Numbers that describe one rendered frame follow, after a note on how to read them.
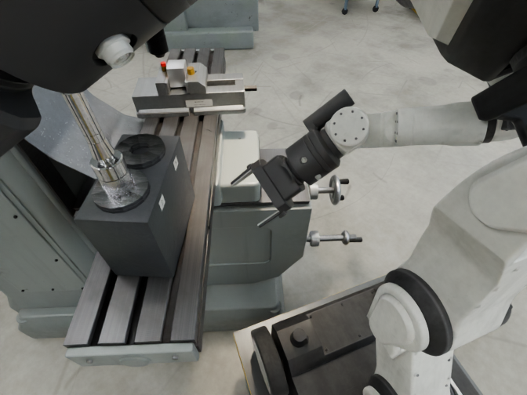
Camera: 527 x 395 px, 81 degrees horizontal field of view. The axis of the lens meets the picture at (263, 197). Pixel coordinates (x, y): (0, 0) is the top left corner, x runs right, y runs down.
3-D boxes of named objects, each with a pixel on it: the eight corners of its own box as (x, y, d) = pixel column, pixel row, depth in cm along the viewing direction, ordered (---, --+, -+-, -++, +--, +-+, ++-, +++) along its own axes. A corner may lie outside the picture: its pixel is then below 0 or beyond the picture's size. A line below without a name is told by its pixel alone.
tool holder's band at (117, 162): (85, 165, 46) (82, 161, 46) (110, 149, 49) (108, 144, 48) (105, 178, 45) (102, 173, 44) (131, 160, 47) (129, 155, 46)
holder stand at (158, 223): (195, 196, 76) (179, 129, 61) (174, 278, 62) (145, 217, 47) (147, 194, 76) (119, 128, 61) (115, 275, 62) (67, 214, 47)
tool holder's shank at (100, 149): (89, 160, 46) (51, 91, 37) (107, 148, 47) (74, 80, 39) (103, 168, 45) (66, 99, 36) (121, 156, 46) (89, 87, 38)
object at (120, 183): (99, 190, 50) (85, 165, 46) (123, 174, 53) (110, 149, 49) (118, 203, 49) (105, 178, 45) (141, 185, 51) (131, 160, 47)
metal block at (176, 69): (188, 77, 100) (185, 59, 95) (187, 86, 96) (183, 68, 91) (172, 77, 100) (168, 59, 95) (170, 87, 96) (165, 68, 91)
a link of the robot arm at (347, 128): (330, 173, 64) (379, 139, 60) (322, 175, 54) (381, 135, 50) (300, 128, 65) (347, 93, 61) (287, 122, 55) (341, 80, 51)
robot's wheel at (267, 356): (287, 400, 95) (292, 387, 80) (272, 406, 94) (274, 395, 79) (264, 336, 108) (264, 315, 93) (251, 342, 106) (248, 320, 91)
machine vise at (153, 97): (244, 89, 110) (242, 59, 101) (246, 113, 100) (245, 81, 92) (144, 93, 108) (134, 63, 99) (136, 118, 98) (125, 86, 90)
